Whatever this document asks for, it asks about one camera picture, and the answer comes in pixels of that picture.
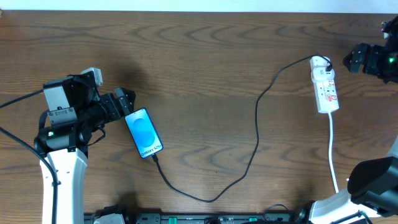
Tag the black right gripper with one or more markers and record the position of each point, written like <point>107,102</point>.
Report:
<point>364,57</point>

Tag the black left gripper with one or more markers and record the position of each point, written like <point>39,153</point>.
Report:
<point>117,106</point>

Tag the blue Galaxy smartphone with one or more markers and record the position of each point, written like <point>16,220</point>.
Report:
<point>143,133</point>

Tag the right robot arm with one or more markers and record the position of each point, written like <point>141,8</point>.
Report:
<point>372,186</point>

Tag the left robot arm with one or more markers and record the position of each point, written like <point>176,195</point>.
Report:
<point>76,110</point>

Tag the white USB charger plug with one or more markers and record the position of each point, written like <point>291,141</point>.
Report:
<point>320,74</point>

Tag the white power strip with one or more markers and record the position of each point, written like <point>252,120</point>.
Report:
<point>325,92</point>

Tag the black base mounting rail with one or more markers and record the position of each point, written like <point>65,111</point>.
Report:
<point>158,218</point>

